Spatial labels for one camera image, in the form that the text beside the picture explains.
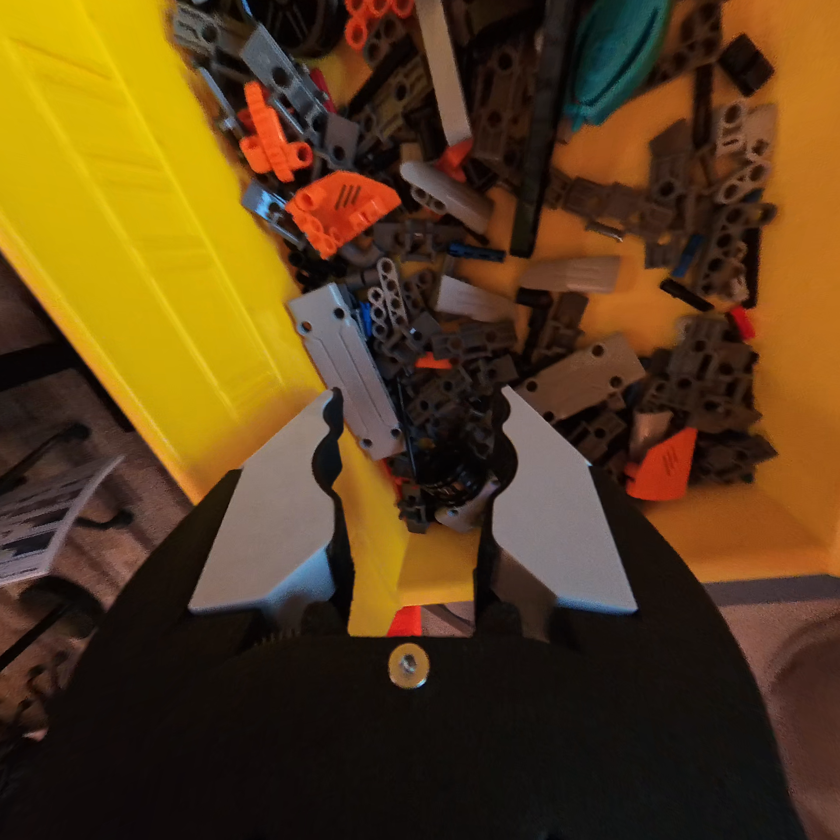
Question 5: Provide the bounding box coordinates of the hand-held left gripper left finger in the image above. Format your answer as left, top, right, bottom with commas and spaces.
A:
189, 388, 355, 634

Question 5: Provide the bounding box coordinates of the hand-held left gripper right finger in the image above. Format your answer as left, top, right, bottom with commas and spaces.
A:
476, 386, 639, 643

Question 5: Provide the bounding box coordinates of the pile of dark building parts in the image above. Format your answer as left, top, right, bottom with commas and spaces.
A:
167, 0, 782, 534

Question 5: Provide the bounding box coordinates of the yellow plastic parts bin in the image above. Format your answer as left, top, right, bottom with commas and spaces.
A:
0, 0, 840, 637

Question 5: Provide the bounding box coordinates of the black wheel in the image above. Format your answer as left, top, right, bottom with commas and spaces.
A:
420, 459, 488, 508

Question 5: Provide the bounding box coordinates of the orange vented panel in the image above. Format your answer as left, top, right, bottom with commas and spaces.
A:
285, 171, 403, 260
625, 428, 698, 503

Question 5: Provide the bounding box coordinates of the light grey panel plate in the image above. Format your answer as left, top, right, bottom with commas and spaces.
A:
287, 283, 406, 460

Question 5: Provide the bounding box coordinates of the printed paper sheet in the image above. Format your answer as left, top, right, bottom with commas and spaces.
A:
0, 456, 126, 586

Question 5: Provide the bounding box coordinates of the light grey angled beam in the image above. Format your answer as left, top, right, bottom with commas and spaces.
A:
400, 161, 494, 234

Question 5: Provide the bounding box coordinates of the orange connector block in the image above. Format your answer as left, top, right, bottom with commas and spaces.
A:
238, 80, 315, 183

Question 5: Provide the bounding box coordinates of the blue brick separator tool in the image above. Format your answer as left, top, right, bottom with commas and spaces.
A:
566, 0, 672, 127

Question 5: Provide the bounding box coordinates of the orange triple pin connector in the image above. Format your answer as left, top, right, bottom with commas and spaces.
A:
344, 0, 416, 50

